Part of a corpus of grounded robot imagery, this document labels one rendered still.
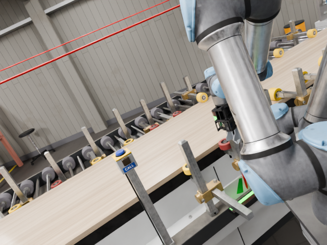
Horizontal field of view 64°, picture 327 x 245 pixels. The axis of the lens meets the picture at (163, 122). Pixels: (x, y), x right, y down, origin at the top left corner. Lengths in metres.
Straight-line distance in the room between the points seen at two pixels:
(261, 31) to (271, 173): 0.38
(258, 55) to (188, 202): 0.94
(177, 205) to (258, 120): 0.99
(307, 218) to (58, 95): 5.90
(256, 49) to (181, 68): 5.10
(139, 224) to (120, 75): 4.74
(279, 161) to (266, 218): 1.42
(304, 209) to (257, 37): 0.48
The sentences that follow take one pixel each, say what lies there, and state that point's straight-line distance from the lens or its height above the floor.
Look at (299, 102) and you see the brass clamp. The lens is 1.59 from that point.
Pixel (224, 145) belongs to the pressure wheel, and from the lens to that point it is 1.45.
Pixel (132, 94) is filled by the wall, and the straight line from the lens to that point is 5.99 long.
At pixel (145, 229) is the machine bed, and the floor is 0.70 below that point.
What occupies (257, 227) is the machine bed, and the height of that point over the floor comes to 0.18.
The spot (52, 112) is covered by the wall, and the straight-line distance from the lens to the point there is 6.48.
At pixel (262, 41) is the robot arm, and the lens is 0.82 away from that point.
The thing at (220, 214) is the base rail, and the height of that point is 0.70.
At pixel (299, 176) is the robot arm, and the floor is 1.22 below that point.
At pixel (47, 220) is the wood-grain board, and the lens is 1.68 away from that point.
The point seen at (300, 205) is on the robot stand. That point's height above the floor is 1.04.
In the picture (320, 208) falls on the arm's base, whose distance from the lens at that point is 0.75.
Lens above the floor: 1.61
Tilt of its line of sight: 20 degrees down
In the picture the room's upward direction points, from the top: 24 degrees counter-clockwise
